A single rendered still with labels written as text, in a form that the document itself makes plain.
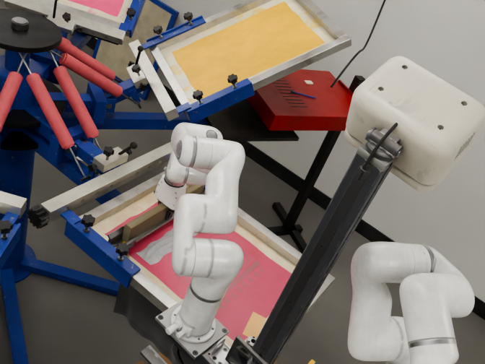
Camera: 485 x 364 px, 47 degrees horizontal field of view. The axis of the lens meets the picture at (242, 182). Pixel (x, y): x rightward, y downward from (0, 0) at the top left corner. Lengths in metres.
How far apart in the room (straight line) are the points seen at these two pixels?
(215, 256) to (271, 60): 1.38
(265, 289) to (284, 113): 1.00
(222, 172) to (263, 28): 1.45
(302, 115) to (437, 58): 1.07
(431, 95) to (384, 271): 0.36
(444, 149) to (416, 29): 2.57
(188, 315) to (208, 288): 0.13
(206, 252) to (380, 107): 0.56
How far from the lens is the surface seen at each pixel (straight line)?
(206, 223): 1.36
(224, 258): 1.35
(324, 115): 2.83
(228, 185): 1.39
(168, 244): 2.01
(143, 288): 1.83
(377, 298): 1.22
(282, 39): 2.66
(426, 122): 1.00
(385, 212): 3.94
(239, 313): 1.90
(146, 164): 2.20
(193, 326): 1.52
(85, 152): 2.20
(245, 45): 2.68
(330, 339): 3.31
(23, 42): 2.24
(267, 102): 2.74
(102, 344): 2.88
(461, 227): 3.82
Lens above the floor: 2.37
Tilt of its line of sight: 36 degrees down
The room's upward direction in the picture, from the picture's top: 22 degrees clockwise
